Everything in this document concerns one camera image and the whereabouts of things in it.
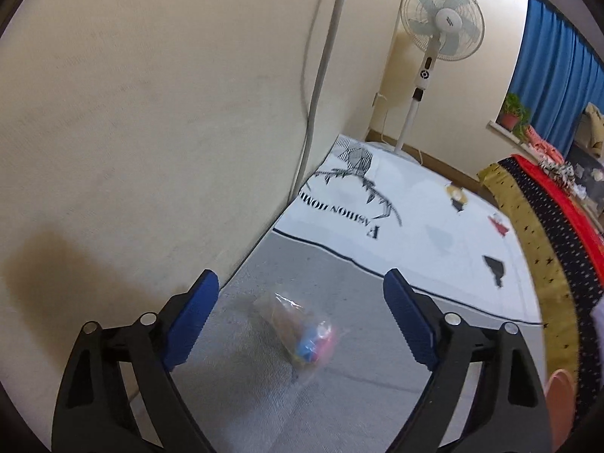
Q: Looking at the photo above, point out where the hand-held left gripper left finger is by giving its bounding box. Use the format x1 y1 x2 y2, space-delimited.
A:
51 269 220 453

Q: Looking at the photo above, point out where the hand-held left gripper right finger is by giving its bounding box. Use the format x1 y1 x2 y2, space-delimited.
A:
382 268 553 453

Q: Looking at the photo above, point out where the clear bag with colourful contents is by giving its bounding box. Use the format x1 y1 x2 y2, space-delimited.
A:
255 291 350 383

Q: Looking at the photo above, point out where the pink plastic bin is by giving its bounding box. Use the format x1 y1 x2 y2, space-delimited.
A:
542 368 579 453

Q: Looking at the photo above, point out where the bed with red blanket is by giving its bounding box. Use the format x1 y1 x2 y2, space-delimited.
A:
476 153 604 430

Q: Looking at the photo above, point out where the black white striped cloth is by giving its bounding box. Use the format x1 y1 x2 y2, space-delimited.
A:
540 156 579 185

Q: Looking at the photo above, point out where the pink folded cloth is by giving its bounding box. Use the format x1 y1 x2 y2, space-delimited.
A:
524 125 567 164

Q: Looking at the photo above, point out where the clear storage box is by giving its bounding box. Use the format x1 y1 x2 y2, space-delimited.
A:
566 144 604 218

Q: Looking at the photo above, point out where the potted green plant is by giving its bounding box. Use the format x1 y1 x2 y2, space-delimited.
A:
500 93 532 142

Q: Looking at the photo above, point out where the beige coat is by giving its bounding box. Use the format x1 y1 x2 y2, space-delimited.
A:
578 103 604 157

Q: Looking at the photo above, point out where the blue curtain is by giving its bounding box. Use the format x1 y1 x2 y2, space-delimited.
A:
507 0 604 153

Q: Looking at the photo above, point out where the grey wall cable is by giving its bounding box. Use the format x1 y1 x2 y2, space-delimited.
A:
295 0 350 195

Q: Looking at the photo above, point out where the white pedestal fan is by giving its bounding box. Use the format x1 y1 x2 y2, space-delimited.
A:
368 0 486 164

